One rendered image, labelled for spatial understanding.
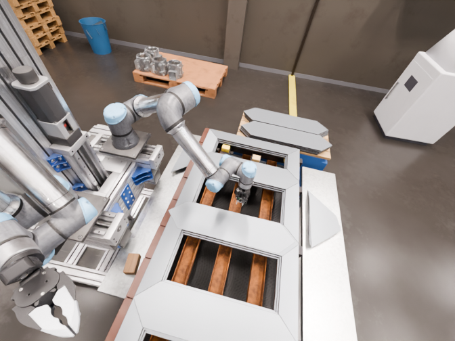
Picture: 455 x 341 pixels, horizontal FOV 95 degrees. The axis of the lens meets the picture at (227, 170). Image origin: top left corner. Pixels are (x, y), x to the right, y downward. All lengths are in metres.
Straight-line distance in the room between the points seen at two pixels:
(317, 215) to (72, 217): 1.29
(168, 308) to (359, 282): 1.78
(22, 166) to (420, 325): 2.74
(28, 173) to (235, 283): 1.15
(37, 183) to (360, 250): 2.49
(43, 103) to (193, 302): 1.01
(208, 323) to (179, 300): 0.16
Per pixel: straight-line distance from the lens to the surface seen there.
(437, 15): 5.15
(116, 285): 1.39
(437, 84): 3.75
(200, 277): 1.45
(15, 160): 0.77
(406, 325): 2.58
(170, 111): 0.91
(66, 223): 0.77
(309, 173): 1.76
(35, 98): 1.04
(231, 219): 1.25
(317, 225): 1.47
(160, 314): 1.14
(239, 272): 1.47
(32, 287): 0.61
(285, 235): 1.29
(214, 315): 1.12
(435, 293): 2.88
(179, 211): 1.27
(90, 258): 2.03
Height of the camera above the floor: 1.97
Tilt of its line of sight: 51 degrees down
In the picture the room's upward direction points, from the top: 9 degrees clockwise
